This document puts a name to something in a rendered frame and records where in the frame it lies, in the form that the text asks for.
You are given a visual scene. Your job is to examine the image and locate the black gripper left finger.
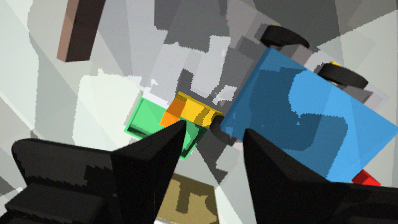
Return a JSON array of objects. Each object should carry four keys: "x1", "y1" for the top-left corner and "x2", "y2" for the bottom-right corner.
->
[{"x1": 11, "y1": 120, "x2": 187, "y2": 224}]

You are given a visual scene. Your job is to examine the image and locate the red-headed stop pin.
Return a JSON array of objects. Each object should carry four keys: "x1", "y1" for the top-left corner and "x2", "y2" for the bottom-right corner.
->
[{"x1": 352, "y1": 169, "x2": 381, "y2": 186}]

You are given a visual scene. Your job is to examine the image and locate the blue trolley with black wheels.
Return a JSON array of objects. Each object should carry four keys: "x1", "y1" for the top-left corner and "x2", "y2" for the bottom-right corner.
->
[{"x1": 209, "y1": 24, "x2": 398, "y2": 183}]

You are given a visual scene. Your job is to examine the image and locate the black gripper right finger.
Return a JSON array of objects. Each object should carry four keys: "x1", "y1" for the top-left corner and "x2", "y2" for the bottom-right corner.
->
[{"x1": 243, "y1": 128, "x2": 398, "y2": 224}]

